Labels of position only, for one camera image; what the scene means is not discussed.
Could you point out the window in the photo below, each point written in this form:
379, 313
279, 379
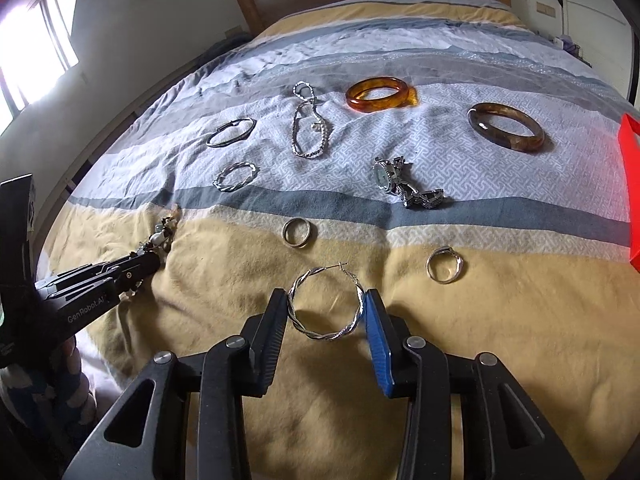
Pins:
36, 52

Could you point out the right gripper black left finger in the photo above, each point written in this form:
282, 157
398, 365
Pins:
264, 334

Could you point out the striped bed quilt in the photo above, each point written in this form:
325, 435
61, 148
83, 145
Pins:
527, 256

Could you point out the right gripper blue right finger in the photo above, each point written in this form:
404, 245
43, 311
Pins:
386, 334

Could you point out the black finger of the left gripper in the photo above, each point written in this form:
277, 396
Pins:
122, 272

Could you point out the wall switch plate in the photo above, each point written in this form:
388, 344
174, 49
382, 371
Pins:
545, 9

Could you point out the thin silver bangle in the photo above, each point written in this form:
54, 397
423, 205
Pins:
235, 131

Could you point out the white wardrobe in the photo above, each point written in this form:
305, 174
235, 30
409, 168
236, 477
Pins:
605, 37

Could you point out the dark brown jade bangle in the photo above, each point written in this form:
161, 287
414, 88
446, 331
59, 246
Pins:
507, 127

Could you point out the amber orange bangle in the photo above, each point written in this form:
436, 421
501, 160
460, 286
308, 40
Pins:
380, 93

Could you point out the red jewelry box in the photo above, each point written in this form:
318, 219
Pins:
628, 138

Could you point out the large twisted silver hoop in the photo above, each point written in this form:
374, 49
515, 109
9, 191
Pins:
325, 303

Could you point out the small twisted silver bangle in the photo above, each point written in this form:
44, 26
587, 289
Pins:
235, 176

